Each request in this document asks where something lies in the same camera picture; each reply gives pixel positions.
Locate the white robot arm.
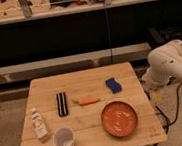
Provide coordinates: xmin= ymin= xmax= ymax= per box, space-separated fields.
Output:
xmin=142 ymin=39 xmax=182 ymax=91

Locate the long metal shelf rail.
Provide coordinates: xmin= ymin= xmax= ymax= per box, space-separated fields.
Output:
xmin=0 ymin=43 xmax=151 ymax=84

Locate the blue sponge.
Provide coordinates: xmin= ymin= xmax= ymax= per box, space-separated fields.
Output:
xmin=106 ymin=78 xmax=122 ymax=94

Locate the orange plate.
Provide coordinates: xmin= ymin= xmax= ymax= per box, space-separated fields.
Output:
xmin=101 ymin=101 xmax=138 ymax=137

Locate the white tube bottle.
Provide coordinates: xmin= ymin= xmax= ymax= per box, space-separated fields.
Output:
xmin=30 ymin=108 xmax=49 ymax=142

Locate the black floor cable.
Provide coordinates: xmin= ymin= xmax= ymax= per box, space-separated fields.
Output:
xmin=149 ymin=81 xmax=182 ymax=146

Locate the wooden table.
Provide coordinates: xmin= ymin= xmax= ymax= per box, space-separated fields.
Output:
xmin=20 ymin=63 xmax=168 ymax=146

